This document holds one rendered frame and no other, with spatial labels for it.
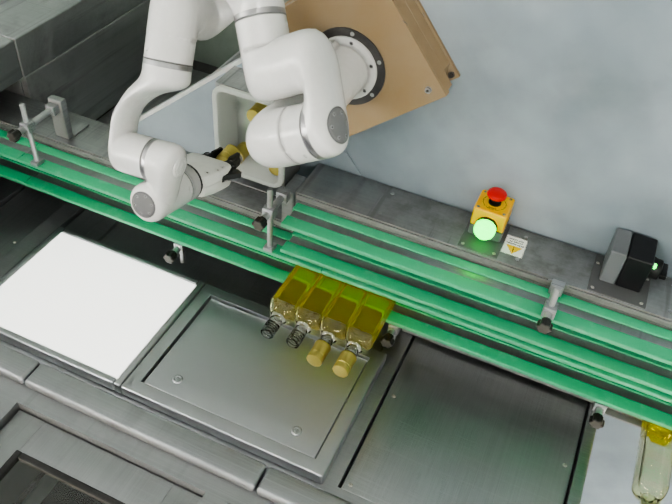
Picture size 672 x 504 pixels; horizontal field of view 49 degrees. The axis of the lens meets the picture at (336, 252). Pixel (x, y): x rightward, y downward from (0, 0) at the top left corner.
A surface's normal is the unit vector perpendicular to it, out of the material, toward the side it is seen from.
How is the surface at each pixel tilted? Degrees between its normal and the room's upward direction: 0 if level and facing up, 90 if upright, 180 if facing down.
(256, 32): 35
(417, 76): 0
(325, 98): 78
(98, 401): 90
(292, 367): 90
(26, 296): 90
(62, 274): 90
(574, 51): 0
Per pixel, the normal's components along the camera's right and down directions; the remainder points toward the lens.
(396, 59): -0.41, 0.61
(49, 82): 0.91, 0.33
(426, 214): 0.07, -0.72
